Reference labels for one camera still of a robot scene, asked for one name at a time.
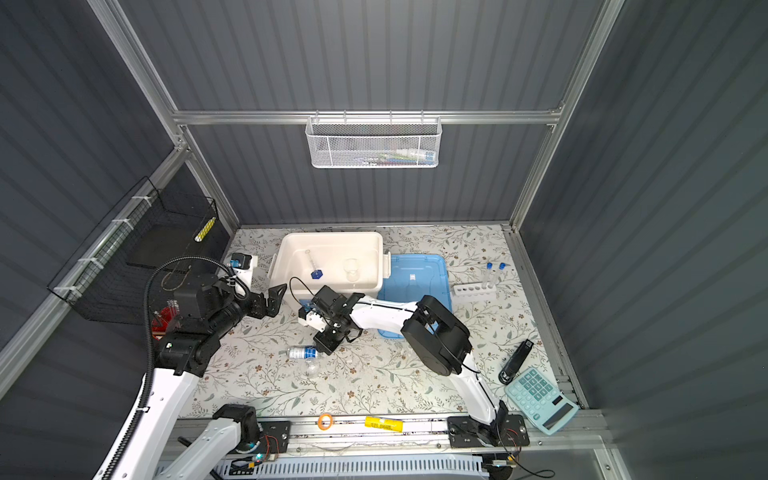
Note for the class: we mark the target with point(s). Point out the white wire wall basket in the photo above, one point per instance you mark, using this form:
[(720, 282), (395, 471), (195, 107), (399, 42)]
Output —
[(381, 144)]

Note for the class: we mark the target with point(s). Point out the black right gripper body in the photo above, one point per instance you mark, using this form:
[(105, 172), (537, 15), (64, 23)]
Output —
[(331, 337)]

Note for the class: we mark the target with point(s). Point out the teal calculator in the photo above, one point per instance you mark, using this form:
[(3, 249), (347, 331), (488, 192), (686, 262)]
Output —
[(541, 402)]

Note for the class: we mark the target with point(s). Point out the blue cap clear bottle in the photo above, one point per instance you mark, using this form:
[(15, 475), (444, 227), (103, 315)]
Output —
[(308, 353)]

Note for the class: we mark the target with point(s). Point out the red pencil cup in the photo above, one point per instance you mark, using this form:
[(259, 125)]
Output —
[(162, 318)]

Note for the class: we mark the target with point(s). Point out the yellow label tag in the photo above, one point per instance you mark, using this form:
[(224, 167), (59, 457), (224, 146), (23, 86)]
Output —
[(387, 424)]

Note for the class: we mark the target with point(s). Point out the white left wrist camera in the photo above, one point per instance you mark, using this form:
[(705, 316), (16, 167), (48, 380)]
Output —
[(244, 265)]

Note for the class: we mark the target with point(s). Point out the small clear glass beaker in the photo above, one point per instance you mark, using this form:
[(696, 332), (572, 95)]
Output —
[(312, 368)]

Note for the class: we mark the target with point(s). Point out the white plastic storage bin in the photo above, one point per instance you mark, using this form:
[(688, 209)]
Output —
[(330, 250)]

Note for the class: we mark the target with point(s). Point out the orange rubber band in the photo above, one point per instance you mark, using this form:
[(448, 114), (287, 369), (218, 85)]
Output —
[(325, 421)]

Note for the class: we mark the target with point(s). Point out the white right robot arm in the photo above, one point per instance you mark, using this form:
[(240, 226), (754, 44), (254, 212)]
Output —
[(436, 336)]

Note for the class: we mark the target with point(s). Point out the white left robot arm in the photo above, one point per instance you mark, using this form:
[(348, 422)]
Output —
[(141, 440)]

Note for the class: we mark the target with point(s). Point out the blue base graduated cylinder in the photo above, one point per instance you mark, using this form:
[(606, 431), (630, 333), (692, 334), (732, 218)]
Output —
[(316, 272)]

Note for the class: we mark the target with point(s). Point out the black stapler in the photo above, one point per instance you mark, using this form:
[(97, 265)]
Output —
[(514, 363)]

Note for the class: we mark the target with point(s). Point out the black wire wall basket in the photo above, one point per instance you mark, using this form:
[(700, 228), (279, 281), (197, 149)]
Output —
[(104, 280)]

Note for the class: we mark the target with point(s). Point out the clear glass flask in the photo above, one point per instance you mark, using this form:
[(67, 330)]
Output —
[(352, 270)]

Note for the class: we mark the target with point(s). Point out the white test tube rack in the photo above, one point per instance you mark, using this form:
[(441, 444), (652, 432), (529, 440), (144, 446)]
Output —
[(478, 291)]

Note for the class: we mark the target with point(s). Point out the blue plastic bin lid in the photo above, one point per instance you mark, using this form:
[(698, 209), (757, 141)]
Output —
[(414, 276)]

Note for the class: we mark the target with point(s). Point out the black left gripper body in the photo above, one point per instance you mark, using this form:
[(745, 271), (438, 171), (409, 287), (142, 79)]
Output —
[(236, 308)]

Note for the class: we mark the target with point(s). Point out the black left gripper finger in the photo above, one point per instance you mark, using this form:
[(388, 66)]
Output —
[(272, 306), (277, 292)]

